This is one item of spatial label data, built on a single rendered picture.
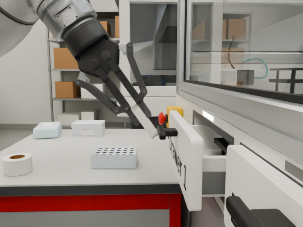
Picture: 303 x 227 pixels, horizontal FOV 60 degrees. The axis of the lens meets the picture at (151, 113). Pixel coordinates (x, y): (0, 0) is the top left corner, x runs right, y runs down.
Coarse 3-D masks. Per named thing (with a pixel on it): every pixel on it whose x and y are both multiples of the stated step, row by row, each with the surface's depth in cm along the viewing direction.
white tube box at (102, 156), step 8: (96, 152) 75; (104, 152) 75; (112, 152) 75; (120, 152) 75; (128, 152) 75; (136, 152) 75; (96, 160) 72; (104, 160) 72; (112, 160) 72; (120, 160) 72; (128, 160) 72; (136, 160) 75
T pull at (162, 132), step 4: (160, 128) 51; (164, 128) 51; (168, 128) 51; (172, 128) 51; (160, 132) 47; (164, 132) 47; (168, 132) 49; (172, 132) 49; (176, 132) 49; (160, 136) 47; (164, 136) 47
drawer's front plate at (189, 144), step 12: (180, 120) 50; (180, 132) 46; (192, 132) 40; (180, 144) 46; (192, 144) 36; (180, 156) 46; (192, 156) 36; (192, 168) 37; (180, 180) 46; (192, 180) 37; (192, 192) 37; (192, 204) 37
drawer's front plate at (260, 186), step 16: (240, 160) 29; (256, 160) 27; (240, 176) 29; (256, 176) 25; (272, 176) 23; (240, 192) 29; (256, 192) 25; (272, 192) 22; (288, 192) 20; (224, 208) 35; (256, 208) 25; (272, 208) 22; (288, 208) 20
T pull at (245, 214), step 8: (232, 200) 22; (240, 200) 22; (232, 208) 21; (240, 208) 21; (232, 216) 21; (240, 216) 20; (248, 216) 19; (256, 216) 20; (264, 216) 20; (272, 216) 20; (280, 216) 20; (240, 224) 20; (248, 224) 18; (256, 224) 18; (264, 224) 19; (272, 224) 19; (280, 224) 19; (288, 224) 19
